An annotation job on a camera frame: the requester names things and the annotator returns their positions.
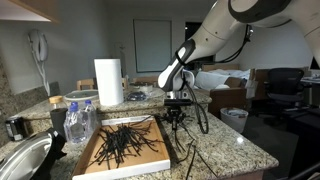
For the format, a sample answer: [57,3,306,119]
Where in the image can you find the black metal can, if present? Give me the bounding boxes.
[4,115,28,142]

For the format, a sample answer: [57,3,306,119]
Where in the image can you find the black zip tie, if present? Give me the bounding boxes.
[138,138,164,146]
[184,139,198,180]
[105,146,112,170]
[131,114,155,127]
[193,148,219,178]

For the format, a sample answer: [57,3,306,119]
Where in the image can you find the round plate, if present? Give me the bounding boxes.
[63,89,100,103]

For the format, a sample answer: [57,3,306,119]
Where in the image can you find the jar with wooden lid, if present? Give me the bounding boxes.
[48,95,64,109]

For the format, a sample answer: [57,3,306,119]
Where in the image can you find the dark desk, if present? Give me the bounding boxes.
[286,106,320,180]

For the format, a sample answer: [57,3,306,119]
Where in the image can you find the computer monitor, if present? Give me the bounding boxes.
[309,57,320,79]

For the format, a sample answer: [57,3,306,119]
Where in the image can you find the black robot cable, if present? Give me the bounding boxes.
[181,24,254,135]

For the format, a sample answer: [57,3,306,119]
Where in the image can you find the flat cardboard box white sides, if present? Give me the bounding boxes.
[71,114,172,180]

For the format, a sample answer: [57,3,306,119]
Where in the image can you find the white wall phone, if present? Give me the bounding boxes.
[28,29,52,98]

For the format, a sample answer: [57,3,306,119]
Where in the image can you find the white paper towel roll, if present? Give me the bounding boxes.
[93,58,124,107]

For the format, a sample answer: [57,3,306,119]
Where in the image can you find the wooden chair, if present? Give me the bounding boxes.
[76,78,98,91]
[120,77,130,91]

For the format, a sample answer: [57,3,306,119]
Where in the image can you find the black office chair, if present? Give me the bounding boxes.
[264,67,306,113]

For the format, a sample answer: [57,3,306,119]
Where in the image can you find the grey bowl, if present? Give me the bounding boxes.
[133,82,154,95]

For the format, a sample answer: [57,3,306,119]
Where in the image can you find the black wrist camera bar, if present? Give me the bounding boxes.
[163,98,193,107]

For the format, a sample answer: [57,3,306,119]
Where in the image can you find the round trash bin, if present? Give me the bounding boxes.
[219,107,249,134]

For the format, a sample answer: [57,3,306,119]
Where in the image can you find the black cylinder cup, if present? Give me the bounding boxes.
[49,107,69,138]

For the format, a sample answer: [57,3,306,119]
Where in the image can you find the clear water bottle blue cap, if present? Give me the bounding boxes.
[63,101,87,144]
[82,99,99,138]

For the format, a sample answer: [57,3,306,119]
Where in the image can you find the white bedding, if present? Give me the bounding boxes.
[194,68,252,91]

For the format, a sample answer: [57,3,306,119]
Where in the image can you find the wooden wall cabinet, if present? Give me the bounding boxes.
[0,0,61,24]

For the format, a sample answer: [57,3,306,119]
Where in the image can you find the wall whiteboard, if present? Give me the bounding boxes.
[133,19,173,74]

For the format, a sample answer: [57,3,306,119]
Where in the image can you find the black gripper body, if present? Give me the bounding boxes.
[167,105,185,124]

